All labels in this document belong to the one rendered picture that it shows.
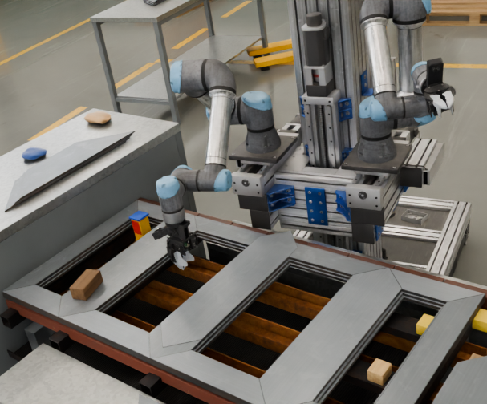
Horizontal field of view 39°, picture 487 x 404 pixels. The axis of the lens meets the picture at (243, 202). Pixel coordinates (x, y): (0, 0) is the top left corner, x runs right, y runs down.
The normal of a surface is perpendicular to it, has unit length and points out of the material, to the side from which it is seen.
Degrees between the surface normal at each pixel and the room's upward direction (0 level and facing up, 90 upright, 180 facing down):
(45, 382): 0
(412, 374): 0
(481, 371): 0
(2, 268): 90
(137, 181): 90
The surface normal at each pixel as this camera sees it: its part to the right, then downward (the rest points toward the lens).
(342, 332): -0.15, -0.86
